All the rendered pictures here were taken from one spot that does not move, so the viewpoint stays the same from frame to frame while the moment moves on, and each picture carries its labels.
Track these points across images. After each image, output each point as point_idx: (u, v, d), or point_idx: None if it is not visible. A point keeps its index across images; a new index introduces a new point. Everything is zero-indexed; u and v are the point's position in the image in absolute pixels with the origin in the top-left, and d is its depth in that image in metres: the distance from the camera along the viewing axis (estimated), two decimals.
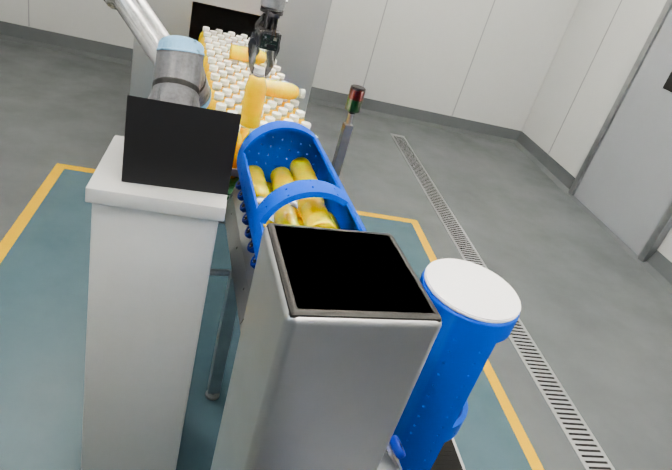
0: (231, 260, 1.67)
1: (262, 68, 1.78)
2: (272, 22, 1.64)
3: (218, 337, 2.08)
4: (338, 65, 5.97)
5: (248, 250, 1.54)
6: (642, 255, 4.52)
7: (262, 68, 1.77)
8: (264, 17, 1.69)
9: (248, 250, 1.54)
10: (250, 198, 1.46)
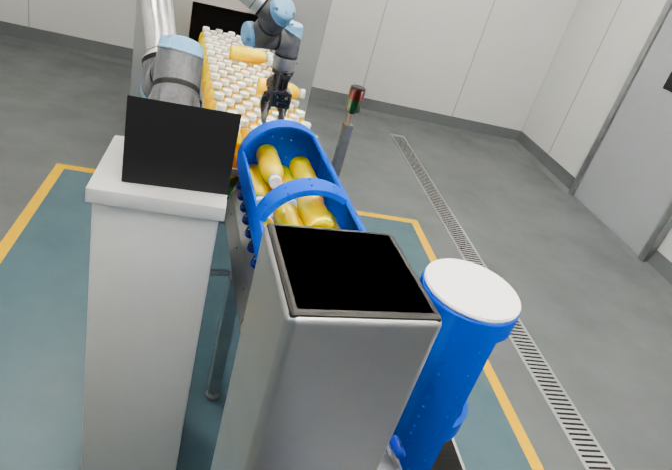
0: (231, 260, 1.67)
1: (278, 184, 1.59)
2: (283, 83, 1.75)
3: (218, 337, 2.08)
4: (338, 65, 5.97)
5: (250, 250, 1.53)
6: (642, 255, 4.52)
7: (277, 185, 1.59)
8: (275, 77, 1.80)
9: (249, 250, 1.53)
10: (250, 196, 1.46)
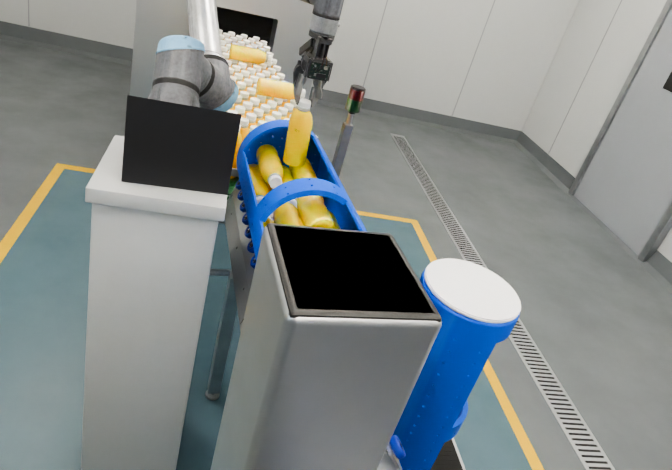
0: (231, 260, 1.67)
1: (278, 184, 1.59)
2: (323, 49, 1.45)
3: (218, 337, 2.08)
4: (338, 65, 5.97)
5: (250, 250, 1.53)
6: (642, 255, 4.52)
7: (277, 185, 1.59)
8: (312, 43, 1.49)
9: (249, 250, 1.53)
10: (250, 196, 1.46)
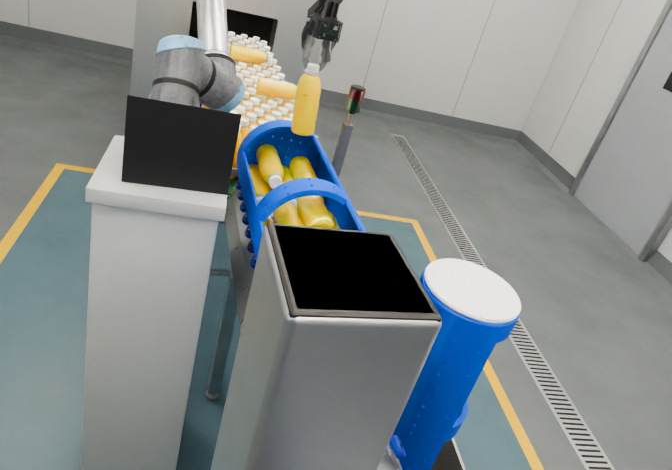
0: (231, 260, 1.67)
1: (278, 184, 1.59)
2: (333, 8, 1.39)
3: (218, 337, 2.08)
4: (338, 65, 5.97)
5: (250, 250, 1.53)
6: (642, 255, 4.52)
7: (277, 185, 1.59)
8: (322, 2, 1.44)
9: (249, 250, 1.53)
10: (250, 196, 1.46)
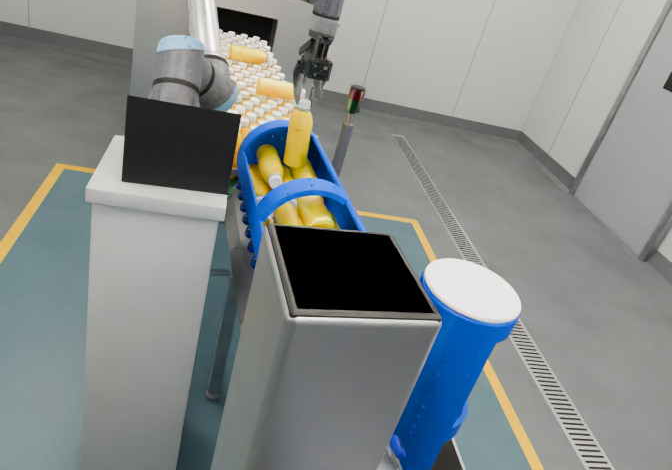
0: (231, 260, 1.67)
1: (278, 184, 1.59)
2: (323, 49, 1.44)
3: (218, 337, 2.08)
4: (338, 65, 5.97)
5: (250, 250, 1.53)
6: (642, 255, 4.52)
7: (277, 185, 1.59)
8: (312, 42, 1.49)
9: (249, 250, 1.53)
10: (250, 196, 1.46)
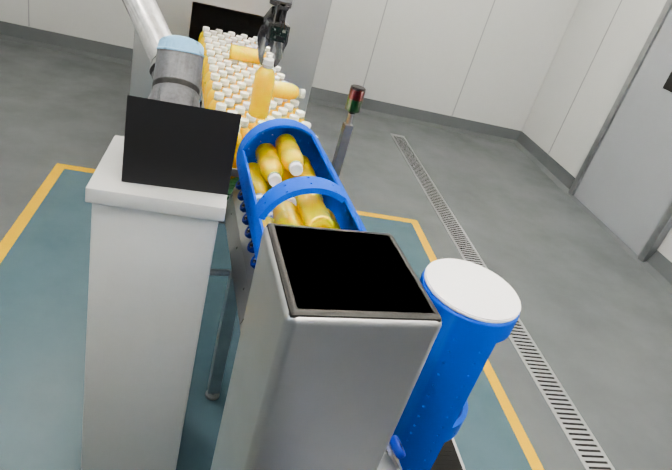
0: (231, 260, 1.67)
1: (278, 182, 1.60)
2: (281, 14, 1.70)
3: (218, 337, 2.08)
4: (338, 65, 5.97)
5: (253, 249, 1.53)
6: (642, 255, 4.52)
7: (277, 183, 1.60)
8: (273, 10, 1.74)
9: (251, 249, 1.53)
10: (250, 194, 1.47)
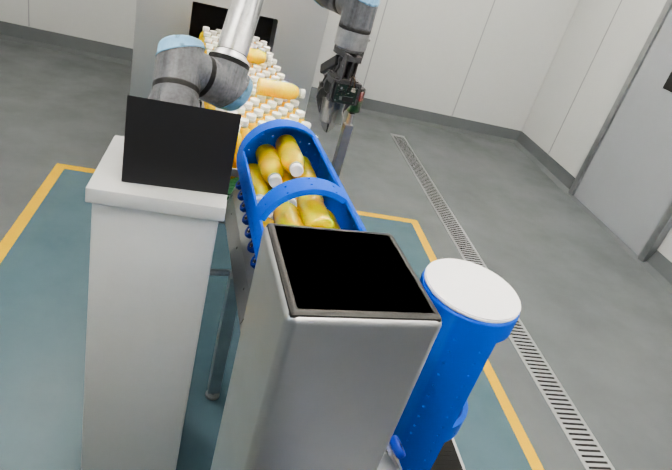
0: (231, 260, 1.67)
1: (278, 183, 1.59)
2: (351, 68, 1.22)
3: (218, 337, 2.08)
4: None
5: (251, 250, 1.53)
6: (642, 255, 4.52)
7: (277, 184, 1.59)
8: (338, 60, 1.26)
9: (250, 250, 1.53)
10: (250, 195, 1.47)
